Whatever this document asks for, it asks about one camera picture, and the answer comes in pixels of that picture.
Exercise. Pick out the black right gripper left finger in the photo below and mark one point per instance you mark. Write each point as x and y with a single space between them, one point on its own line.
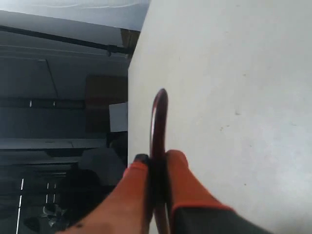
126 209

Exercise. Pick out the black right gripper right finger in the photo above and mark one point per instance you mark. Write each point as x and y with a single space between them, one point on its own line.
193 209

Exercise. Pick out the dark red wooden spoon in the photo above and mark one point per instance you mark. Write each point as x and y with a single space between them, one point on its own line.
158 160

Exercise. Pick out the white cardboard box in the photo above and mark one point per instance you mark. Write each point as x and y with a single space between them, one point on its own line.
118 117

